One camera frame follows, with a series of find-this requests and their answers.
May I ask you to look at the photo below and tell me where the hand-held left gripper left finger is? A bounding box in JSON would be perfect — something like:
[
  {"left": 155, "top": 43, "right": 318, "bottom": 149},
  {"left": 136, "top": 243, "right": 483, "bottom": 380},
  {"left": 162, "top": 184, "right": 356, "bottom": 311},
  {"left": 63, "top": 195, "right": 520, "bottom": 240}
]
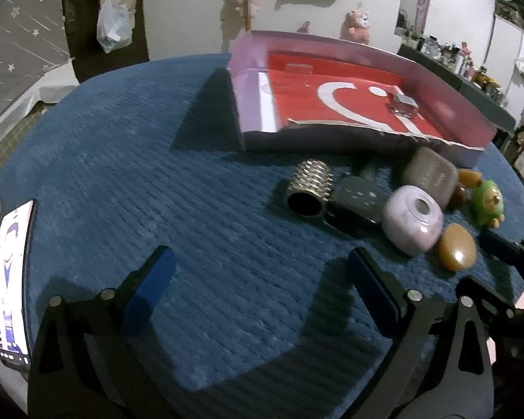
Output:
[{"left": 28, "top": 245, "right": 177, "bottom": 419}]

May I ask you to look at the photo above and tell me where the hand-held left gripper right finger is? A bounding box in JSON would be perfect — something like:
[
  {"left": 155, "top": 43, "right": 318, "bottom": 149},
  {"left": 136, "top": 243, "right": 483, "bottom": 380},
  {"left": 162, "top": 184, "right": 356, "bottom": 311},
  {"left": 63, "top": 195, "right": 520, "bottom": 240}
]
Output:
[{"left": 347, "top": 247, "right": 515, "bottom": 419}]

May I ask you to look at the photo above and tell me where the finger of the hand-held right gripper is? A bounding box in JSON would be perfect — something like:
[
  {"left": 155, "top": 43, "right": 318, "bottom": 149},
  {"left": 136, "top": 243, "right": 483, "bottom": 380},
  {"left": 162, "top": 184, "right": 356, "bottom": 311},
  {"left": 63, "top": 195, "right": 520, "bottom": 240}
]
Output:
[{"left": 480, "top": 228, "right": 524, "bottom": 280}]

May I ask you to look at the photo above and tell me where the green hooded toy figure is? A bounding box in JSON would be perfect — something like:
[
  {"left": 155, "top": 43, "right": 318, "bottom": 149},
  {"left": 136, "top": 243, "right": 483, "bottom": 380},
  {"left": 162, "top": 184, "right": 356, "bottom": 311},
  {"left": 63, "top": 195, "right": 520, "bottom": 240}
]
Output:
[{"left": 468, "top": 179, "right": 506, "bottom": 228}]

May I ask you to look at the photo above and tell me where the lavender earbud case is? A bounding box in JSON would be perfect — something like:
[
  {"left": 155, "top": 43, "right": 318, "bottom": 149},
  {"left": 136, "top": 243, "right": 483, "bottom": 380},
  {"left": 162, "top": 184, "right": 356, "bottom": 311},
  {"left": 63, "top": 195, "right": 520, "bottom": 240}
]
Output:
[{"left": 382, "top": 185, "right": 445, "bottom": 257}]

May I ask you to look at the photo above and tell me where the silver studded cylinder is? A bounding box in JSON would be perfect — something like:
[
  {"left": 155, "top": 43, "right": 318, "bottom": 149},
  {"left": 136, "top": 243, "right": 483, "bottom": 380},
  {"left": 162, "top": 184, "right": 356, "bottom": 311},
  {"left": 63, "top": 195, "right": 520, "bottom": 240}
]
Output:
[{"left": 287, "top": 161, "right": 333, "bottom": 219}]

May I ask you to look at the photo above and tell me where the red cardboard box tray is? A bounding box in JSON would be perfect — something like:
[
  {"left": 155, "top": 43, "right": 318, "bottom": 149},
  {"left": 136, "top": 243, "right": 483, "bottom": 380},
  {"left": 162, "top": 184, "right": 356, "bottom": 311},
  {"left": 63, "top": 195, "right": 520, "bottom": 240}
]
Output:
[{"left": 226, "top": 30, "right": 499, "bottom": 170}]

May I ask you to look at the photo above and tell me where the grey rounded case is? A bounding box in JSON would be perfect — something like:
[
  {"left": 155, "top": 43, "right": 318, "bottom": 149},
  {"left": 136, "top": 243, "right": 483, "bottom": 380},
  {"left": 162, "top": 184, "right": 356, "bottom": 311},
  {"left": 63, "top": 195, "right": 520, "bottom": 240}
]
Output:
[{"left": 402, "top": 146, "right": 459, "bottom": 209}]

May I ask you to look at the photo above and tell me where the blue ribbed blanket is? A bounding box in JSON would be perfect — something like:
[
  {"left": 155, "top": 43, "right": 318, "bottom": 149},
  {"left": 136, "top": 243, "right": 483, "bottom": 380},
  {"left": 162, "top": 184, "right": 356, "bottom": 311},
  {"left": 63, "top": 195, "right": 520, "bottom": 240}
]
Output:
[{"left": 0, "top": 52, "right": 524, "bottom": 419}]

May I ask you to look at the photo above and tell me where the smartphone with lit screen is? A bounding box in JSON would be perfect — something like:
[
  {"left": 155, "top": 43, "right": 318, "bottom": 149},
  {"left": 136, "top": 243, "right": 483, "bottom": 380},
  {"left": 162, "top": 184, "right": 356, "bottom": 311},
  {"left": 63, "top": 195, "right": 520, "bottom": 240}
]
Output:
[{"left": 0, "top": 198, "right": 38, "bottom": 374}]

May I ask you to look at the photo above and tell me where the nail polish bottle pink cap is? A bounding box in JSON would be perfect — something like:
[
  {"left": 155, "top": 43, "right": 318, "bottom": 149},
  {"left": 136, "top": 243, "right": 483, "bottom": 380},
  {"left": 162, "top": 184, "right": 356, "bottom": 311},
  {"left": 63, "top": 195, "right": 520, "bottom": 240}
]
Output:
[{"left": 390, "top": 91, "right": 420, "bottom": 119}]

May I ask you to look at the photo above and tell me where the dark cabinet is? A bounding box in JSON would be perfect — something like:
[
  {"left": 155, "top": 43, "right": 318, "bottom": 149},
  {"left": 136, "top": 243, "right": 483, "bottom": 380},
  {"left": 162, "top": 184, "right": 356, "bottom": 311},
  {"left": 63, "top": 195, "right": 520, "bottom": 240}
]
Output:
[{"left": 396, "top": 44, "right": 517, "bottom": 140}]

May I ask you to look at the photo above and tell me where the row of bottles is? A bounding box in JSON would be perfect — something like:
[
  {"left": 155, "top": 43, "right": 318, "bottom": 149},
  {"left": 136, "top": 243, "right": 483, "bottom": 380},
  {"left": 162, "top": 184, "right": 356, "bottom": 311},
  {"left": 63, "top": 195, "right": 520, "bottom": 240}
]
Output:
[{"left": 402, "top": 26, "right": 509, "bottom": 99}]

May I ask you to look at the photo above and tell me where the dark wooden door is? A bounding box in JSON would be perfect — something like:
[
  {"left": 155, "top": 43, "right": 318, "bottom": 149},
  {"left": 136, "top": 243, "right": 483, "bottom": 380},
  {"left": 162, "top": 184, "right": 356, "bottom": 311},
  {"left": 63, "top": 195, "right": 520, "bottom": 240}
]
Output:
[{"left": 61, "top": 0, "right": 150, "bottom": 83}]

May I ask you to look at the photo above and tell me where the clear plastic bag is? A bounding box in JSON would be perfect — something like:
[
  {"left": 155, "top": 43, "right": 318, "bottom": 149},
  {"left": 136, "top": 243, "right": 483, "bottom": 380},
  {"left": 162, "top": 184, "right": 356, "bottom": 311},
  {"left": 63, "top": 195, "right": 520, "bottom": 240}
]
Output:
[{"left": 96, "top": 0, "right": 134, "bottom": 54}]

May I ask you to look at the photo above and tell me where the grey star-printed sheet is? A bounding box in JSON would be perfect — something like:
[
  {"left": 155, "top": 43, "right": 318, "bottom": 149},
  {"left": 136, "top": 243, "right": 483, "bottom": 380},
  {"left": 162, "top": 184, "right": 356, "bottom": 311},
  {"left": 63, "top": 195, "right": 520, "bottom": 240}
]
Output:
[{"left": 0, "top": 0, "right": 73, "bottom": 112}]

